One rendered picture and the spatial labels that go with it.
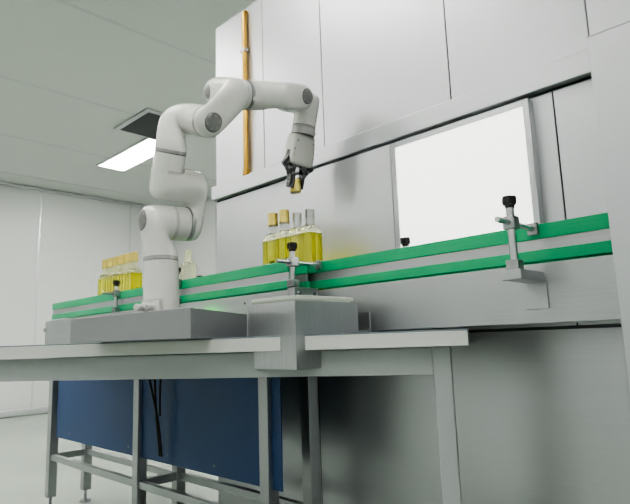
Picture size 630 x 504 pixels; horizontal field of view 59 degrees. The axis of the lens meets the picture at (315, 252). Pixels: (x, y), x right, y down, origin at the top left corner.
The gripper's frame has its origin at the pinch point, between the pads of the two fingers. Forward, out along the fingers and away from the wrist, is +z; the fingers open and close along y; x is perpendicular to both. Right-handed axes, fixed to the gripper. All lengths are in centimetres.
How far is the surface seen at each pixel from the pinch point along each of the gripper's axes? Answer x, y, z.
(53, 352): -14, 63, 57
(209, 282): -19.5, 13.4, 36.9
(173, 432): -28, 13, 91
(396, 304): 51, 7, 30
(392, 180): 30.1, -11.3, -3.8
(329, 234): 7.6, -11.8, 15.0
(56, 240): -582, -153, 69
